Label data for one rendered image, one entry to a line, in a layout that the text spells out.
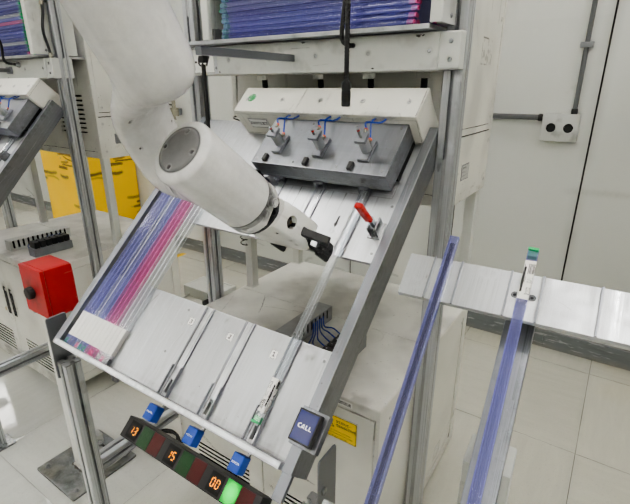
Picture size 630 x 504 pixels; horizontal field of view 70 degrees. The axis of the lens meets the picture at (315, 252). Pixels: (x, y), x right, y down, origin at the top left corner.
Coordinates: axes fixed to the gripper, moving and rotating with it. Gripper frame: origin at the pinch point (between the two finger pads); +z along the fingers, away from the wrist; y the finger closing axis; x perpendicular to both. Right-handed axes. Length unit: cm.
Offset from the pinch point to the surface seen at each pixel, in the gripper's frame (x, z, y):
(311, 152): -23.1, 9.0, 13.1
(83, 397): 47, 19, 60
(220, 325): 17.7, 8.0, 17.7
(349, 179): -18.7, 10.6, 2.7
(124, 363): 32.1, 5.5, 36.0
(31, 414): 80, 63, 141
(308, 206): -12.4, 13.2, 11.7
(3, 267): 29, 39, 168
